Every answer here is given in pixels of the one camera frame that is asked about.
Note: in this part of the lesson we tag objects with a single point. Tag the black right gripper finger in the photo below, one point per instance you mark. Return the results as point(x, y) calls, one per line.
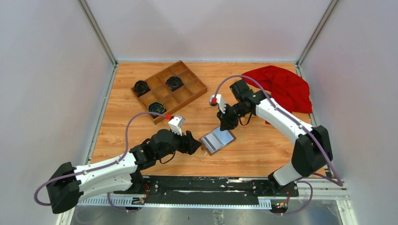
point(234, 120)
point(225, 123)

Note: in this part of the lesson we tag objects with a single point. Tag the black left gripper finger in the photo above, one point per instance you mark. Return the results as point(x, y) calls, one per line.
point(192, 143)
point(183, 148)

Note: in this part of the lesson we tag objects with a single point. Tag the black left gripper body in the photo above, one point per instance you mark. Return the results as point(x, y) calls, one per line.
point(174, 146)

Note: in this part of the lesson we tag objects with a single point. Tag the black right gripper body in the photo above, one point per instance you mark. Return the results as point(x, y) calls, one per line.
point(236, 108)

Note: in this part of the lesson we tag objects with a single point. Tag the brown leather card holder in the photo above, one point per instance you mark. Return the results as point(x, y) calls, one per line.
point(216, 140)

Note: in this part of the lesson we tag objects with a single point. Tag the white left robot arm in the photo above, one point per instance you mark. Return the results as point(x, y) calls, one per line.
point(71, 184)

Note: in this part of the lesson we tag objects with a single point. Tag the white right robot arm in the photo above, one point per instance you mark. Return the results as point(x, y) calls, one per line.
point(312, 148)

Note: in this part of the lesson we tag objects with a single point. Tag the brown wooden compartment tray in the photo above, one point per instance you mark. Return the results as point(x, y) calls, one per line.
point(169, 90)

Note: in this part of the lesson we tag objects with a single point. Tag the red cloth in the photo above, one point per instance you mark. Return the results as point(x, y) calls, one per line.
point(288, 89)

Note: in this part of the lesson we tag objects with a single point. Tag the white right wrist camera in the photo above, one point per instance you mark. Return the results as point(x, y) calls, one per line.
point(218, 100)

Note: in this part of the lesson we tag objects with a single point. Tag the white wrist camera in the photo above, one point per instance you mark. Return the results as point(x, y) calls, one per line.
point(218, 100)
point(176, 123)

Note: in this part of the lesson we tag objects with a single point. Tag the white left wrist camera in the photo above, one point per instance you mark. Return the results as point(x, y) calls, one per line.
point(176, 123)

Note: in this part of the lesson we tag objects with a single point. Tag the right aluminium corner post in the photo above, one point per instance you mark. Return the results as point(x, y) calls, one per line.
point(319, 28)

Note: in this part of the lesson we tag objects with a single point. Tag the aluminium corner post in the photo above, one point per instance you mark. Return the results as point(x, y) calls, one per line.
point(319, 28)
point(97, 31)

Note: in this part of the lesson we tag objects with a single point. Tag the slotted cable duct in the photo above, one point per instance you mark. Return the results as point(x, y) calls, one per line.
point(130, 201)

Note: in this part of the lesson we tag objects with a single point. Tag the aluminium table edge rail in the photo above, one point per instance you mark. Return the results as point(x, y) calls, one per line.
point(104, 102)

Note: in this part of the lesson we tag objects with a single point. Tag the left aluminium corner post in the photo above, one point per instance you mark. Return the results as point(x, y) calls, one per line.
point(97, 31)

